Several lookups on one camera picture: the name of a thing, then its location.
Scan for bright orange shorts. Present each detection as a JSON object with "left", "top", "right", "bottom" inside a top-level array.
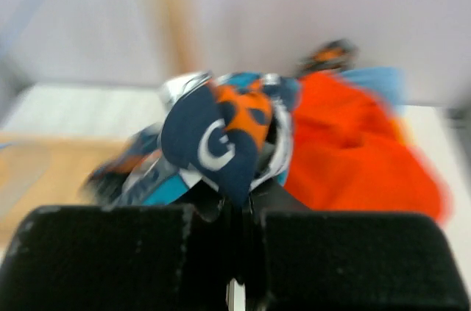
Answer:
[{"left": 285, "top": 71, "right": 449, "bottom": 222}]

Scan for wooden clothes rack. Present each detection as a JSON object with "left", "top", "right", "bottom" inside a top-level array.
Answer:
[{"left": 1, "top": 0, "right": 197, "bottom": 244}]

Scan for light blue mesh shorts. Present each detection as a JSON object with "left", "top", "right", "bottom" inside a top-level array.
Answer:
[{"left": 340, "top": 66, "right": 405, "bottom": 109}]

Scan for teal orange patterned shorts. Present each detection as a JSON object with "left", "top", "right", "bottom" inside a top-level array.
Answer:
[{"left": 83, "top": 72, "right": 300, "bottom": 207}]

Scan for orange grey camo shorts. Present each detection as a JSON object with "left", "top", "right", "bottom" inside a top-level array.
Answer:
[{"left": 295, "top": 38, "right": 358, "bottom": 78}]

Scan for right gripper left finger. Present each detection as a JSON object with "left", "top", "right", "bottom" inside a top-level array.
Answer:
[{"left": 1, "top": 205, "right": 227, "bottom": 310}]

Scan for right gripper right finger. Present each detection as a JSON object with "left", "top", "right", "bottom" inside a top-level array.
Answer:
[{"left": 245, "top": 211, "right": 470, "bottom": 310}]

